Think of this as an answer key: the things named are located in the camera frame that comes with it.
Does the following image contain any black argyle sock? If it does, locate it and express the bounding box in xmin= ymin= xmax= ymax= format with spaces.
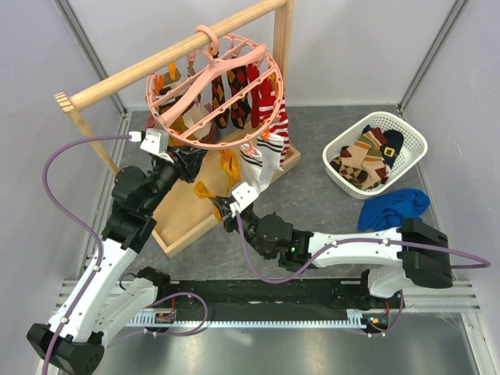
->
xmin=227 ymin=66 xmax=251 ymax=129
xmin=211 ymin=76 xmax=230 ymax=129

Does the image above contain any wooden hanger rack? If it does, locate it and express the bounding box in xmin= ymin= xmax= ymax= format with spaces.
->
xmin=55 ymin=1 xmax=294 ymax=257

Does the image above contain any white plastic basket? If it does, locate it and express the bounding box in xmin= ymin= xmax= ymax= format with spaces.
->
xmin=323 ymin=112 xmax=427 ymax=200

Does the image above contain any beige brown sock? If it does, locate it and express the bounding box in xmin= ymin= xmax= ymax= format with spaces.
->
xmin=170 ymin=94 xmax=217 ymax=144

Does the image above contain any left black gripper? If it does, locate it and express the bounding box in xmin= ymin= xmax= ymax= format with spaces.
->
xmin=142 ymin=144 xmax=208 ymax=214

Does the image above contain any white striped-cuff sock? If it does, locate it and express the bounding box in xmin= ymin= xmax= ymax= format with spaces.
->
xmin=239 ymin=134 xmax=285 ymax=193

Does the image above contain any mustard yellow sock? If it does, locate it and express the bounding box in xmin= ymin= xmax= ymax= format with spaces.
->
xmin=194 ymin=149 xmax=241 ymax=198

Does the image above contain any pink round clip hanger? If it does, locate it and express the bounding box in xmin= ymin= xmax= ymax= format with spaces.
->
xmin=145 ymin=25 xmax=288 ymax=149

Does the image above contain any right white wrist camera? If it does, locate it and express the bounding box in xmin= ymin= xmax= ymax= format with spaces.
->
xmin=230 ymin=182 xmax=259 ymax=216

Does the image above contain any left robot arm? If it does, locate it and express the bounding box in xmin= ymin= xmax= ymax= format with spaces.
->
xmin=27 ymin=146 xmax=206 ymax=374

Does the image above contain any blue cloth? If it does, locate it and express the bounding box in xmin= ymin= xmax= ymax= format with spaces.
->
xmin=357 ymin=188 xmax=430 ymax=232

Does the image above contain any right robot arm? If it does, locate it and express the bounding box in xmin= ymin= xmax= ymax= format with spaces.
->
xmin=211 ymin=196 xmax=453 ymax=308

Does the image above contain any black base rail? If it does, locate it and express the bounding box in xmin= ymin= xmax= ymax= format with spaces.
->
xmin=158 ymin=278 xmax=402 ymax=324

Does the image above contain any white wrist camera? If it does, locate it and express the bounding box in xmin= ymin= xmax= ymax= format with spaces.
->
xmin=230 ymin=182 xmax=259 ymax=216
xmin=128 ymin=128 xmax=173 ymax=163

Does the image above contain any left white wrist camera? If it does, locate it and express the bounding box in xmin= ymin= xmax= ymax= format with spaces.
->
xmin=128 ymin=128 xmax=173 ymax=163

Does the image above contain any socks pile in basket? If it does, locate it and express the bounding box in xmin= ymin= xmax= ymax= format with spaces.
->
xmin=330 ymin=126 xmax=404 ymax=191

